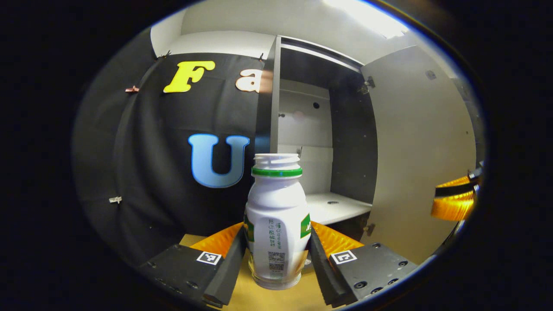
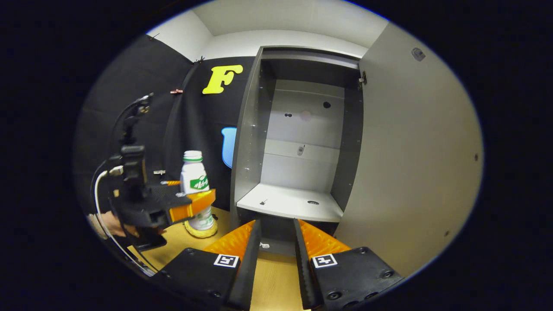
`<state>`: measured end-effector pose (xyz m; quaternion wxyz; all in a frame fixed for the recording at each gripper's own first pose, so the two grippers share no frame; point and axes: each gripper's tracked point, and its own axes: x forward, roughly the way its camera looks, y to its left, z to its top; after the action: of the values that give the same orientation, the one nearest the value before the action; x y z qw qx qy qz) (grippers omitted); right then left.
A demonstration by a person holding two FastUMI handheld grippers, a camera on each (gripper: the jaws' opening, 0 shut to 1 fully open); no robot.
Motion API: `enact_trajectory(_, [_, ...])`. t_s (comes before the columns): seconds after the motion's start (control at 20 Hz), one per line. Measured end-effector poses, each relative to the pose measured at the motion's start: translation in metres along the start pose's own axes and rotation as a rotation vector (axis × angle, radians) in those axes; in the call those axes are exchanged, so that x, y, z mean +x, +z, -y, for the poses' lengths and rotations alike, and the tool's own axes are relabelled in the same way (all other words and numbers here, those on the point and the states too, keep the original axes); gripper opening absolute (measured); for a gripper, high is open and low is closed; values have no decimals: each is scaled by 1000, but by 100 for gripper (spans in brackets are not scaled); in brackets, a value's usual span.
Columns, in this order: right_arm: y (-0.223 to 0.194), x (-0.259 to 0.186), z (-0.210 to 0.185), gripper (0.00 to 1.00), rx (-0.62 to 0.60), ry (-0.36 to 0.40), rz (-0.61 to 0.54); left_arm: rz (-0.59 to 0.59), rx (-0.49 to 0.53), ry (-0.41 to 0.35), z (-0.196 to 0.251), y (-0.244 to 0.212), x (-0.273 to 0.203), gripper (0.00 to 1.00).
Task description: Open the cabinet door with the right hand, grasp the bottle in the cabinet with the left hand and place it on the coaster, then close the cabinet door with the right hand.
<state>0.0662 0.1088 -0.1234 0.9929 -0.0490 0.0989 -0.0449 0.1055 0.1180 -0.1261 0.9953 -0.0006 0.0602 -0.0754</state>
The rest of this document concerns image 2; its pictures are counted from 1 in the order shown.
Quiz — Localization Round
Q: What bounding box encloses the black backdrop cloth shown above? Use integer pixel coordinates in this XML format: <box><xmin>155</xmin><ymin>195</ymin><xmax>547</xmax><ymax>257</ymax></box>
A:
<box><xmin>73</xmin><ymin>34</ymin><xmax>256</xmax><ymax>242</ymax></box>

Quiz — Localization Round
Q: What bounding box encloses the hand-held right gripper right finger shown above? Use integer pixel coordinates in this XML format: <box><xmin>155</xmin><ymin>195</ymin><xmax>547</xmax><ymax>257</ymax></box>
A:
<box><xmin>294</xmin><ymin>218</ymin><xmax>404</xmax><ymax>311</ymax></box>

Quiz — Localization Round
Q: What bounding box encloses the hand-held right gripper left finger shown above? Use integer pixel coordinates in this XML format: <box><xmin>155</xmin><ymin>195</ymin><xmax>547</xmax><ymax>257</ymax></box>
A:
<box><xmin>158</xmin><ymin>219</ymin><xmax>263</xmax><ymax>311</ymax></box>

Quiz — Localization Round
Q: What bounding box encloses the yellow coaster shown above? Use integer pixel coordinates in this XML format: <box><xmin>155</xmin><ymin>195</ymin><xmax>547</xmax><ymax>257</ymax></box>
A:
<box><xmin>184</xmin><ymin>218</ymin><xmax>218</xmax><ymax>239</ymax></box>

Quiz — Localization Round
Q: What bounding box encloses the beige cabinet door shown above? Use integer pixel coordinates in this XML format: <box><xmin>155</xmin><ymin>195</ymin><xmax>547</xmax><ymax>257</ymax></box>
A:
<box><xmin>335</xmin><ymin>22</ymin><xmax>483</xmax><ymax>277</ymax></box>

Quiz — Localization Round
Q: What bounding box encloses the white bottle green label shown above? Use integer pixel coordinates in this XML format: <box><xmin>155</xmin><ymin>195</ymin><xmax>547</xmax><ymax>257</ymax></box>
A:
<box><xmin>180</xmin><ymin>150</ymin><xmax>215</xmax><ymax>231</ymax></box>

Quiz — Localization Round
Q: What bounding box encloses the white cable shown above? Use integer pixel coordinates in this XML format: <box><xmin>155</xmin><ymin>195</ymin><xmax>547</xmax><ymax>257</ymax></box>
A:
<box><xmin>94</xmin><ymin>169</ymin><xmax>156</xmax><ymax>277</ymax></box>

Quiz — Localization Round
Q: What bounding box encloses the dark grey cabinet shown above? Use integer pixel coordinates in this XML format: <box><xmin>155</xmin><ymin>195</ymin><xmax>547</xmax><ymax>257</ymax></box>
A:
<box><xmin>229</xmin><ymin>45</ymin><xmax>368</xmax><ymax>259</ymax></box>

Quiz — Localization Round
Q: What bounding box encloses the black cable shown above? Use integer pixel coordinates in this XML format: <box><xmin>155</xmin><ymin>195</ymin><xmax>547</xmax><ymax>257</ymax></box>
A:
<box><xmin>113</xmin><ymin>96</ymin><xmax>147</xmax><ymax>145</ymax></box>

